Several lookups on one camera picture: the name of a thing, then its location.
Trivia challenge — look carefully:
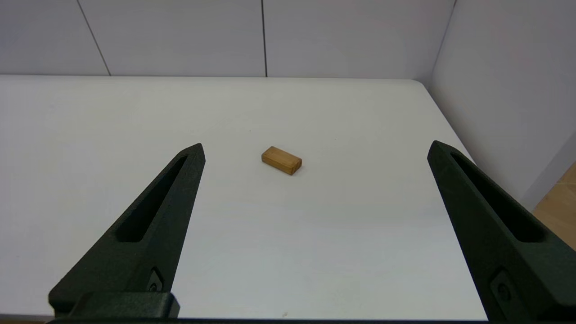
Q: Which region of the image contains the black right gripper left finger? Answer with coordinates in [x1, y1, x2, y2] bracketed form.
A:
[48, 143, 206, 318]

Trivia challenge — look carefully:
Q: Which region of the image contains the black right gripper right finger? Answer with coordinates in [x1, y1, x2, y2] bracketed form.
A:
[427, 140, 576, 324]

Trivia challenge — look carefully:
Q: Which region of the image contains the rectangular wooden block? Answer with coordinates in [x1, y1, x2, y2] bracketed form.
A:
[261, 146, 302, 176]

